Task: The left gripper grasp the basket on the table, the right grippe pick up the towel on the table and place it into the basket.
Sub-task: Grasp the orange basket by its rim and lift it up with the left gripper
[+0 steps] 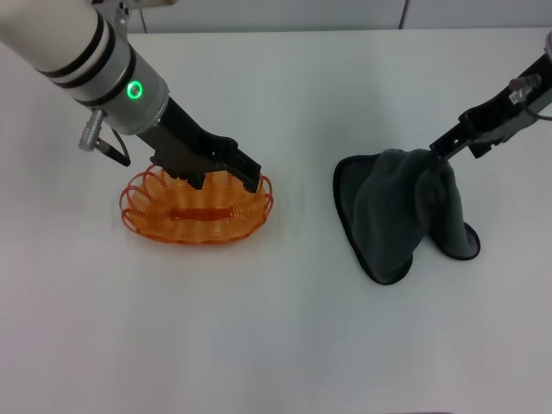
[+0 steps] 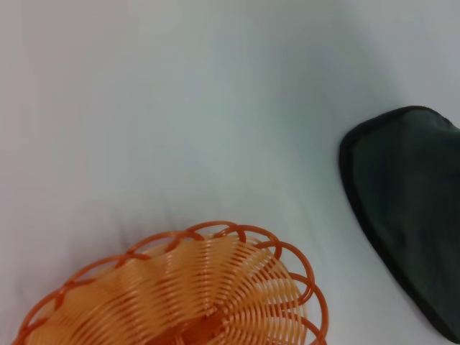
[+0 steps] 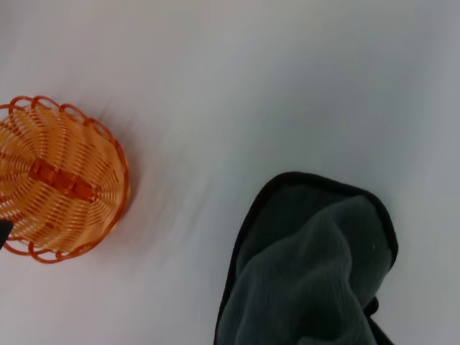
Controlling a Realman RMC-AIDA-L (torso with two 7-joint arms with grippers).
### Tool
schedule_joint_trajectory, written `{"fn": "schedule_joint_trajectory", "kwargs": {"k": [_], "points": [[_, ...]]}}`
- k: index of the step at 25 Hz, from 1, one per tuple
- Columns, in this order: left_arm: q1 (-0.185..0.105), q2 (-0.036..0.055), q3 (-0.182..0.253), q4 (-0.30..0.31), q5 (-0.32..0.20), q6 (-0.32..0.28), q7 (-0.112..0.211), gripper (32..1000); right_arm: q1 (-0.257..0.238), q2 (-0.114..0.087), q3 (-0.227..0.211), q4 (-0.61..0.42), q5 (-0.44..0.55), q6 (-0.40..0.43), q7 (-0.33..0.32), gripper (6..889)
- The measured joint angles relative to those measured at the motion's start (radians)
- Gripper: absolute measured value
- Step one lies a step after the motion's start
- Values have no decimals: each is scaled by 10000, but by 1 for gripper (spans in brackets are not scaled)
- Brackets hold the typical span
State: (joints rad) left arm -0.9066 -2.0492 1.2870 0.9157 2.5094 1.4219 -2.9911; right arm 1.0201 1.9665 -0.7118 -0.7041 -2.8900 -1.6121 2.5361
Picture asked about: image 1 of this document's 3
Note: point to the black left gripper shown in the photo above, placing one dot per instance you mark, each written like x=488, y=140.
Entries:
x=181, y=138

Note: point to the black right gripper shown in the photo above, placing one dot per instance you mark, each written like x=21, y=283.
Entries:
x=509, y=116

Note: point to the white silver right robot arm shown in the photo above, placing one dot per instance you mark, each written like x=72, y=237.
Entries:
x=547, y=43

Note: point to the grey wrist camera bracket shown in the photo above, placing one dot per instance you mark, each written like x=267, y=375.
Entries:
x=114, y=10

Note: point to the orange woven plastic basket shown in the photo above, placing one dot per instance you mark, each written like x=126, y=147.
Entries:
x=194, y=220

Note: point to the dark grey towel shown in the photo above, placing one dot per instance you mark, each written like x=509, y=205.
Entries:
x=397, y=215

